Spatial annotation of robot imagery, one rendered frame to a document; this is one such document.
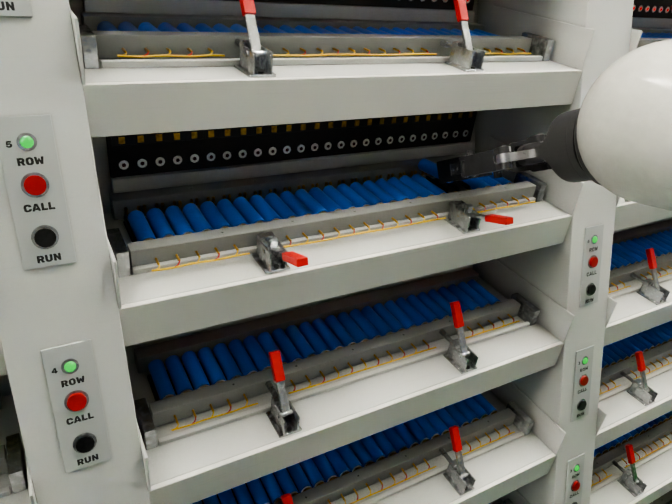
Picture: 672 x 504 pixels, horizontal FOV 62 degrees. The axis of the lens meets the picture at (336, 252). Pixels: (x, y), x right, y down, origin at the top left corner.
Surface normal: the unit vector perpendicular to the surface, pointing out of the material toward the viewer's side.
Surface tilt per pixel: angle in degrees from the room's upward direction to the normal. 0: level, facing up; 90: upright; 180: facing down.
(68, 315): 90
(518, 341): 18
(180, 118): 108
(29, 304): 90
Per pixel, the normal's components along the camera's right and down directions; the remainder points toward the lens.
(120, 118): 0.48, 0.49
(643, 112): -0.75, -0.01
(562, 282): -0.87, 0.17
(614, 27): 0.49, 0.21
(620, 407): 0.11, -0.85
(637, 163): -0.77, 0.49
